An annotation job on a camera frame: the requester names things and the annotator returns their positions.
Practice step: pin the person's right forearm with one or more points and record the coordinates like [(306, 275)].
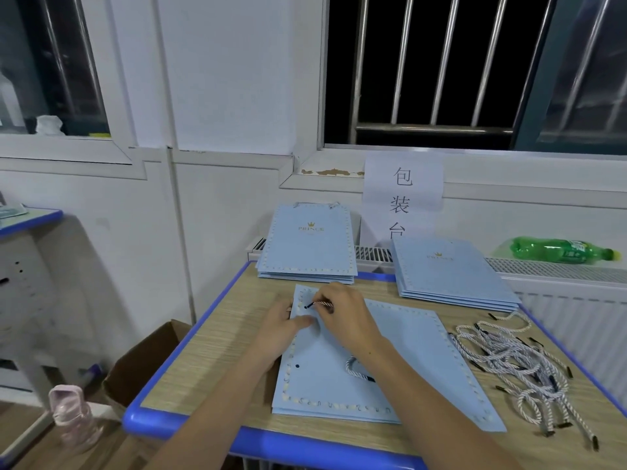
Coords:
[(441, 426)]

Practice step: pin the brown cardboard box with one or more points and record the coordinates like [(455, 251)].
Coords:
[(142, 362)]

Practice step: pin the grey metal desk blue edge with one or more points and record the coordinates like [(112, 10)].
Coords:
[(29, 288)]

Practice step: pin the metal window grille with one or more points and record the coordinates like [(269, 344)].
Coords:
[(441, 127)]

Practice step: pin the person's left forearm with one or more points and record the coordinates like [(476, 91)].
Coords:
[(206, 421)]

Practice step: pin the white paper sign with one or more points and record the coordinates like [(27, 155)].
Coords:
[(402, 196)]

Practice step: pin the stack of blue paper bags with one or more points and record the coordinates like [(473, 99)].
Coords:
[(451, 269)]

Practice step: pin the clear plastic bottle white label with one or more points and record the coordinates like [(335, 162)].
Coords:
[(10, 102)]

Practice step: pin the person's right hand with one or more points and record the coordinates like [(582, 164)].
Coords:
[(351, 323)]

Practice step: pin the green plastic bottle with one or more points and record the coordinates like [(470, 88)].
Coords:
[(558, 250)]

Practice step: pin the teal framed sliding window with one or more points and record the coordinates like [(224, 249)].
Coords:
[(588, 73)]

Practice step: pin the blue-edged wooden desk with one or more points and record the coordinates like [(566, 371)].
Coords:
[(206, 347)]

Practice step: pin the stack of finished blue bags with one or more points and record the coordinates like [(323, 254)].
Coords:
[(309, 235)]

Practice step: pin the white framed window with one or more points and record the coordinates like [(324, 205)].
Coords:
[(108, 63)]

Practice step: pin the small white container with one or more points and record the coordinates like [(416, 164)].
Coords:
[(49, 125)]

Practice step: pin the pink water bottle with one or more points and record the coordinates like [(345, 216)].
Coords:
[(73, 416)]

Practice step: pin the person's left hand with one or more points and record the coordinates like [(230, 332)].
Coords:
[(279, 333)]

